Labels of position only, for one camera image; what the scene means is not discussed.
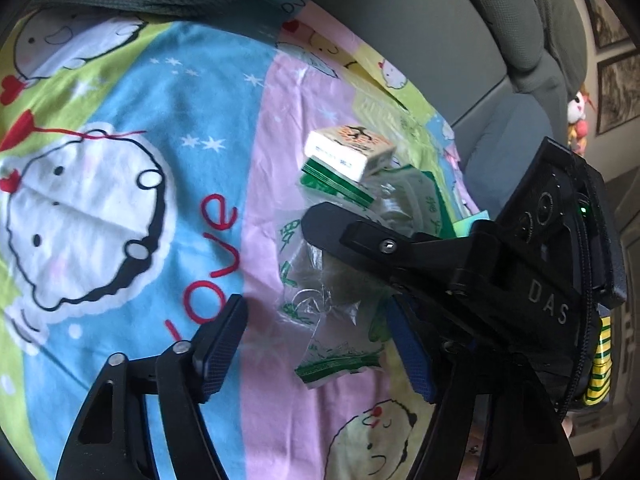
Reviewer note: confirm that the flat green print plastic bag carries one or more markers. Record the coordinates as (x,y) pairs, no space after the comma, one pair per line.
(332,186)
(417,197)

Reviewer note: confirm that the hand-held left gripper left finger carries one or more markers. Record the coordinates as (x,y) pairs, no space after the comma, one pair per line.
(222,352)

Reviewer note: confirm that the grey sofa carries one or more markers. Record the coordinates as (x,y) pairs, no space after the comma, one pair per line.
(425,35)

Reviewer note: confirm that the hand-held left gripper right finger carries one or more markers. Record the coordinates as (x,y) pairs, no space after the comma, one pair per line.
(411,355)

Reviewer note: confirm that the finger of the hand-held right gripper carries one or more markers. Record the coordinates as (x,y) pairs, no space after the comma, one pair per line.
(380,247)

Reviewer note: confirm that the colourful plush toys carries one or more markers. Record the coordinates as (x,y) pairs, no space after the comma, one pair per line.
(577,120)

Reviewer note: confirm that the clear plastic bag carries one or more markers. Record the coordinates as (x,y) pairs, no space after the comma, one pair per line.
(320,340)

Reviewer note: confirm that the framed wall picture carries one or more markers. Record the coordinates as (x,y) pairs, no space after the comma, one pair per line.
(612,25)
(620,92)

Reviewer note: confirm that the yellow green striped cloth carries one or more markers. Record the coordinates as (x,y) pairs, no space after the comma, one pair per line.
(600,360)

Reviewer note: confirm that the cartoon printed blanket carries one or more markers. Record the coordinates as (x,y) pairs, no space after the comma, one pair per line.
(125,110)

